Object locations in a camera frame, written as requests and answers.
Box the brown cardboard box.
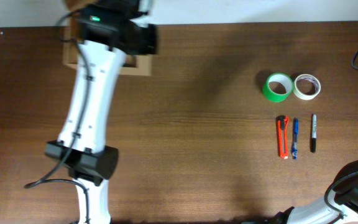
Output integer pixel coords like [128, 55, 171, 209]
[63, 17, 152, 77]

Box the green tape roll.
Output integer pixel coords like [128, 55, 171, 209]
[262, 73, 293, 103]

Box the orange utility knife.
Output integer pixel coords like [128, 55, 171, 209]
[276, 115, 289, 159]

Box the blue ballpoint pen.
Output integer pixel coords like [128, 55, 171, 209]
[291, 118, 299, 159]

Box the white masking tape roll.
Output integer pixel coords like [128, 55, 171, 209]
[293, 74, 321, 100]

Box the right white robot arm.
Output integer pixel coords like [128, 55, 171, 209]
[269, 160, 358, 224]

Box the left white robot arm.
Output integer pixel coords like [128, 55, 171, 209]
[39, 0, 157, 223]

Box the black permanent marker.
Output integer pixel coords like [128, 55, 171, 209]
[311, 114, 317, 153]

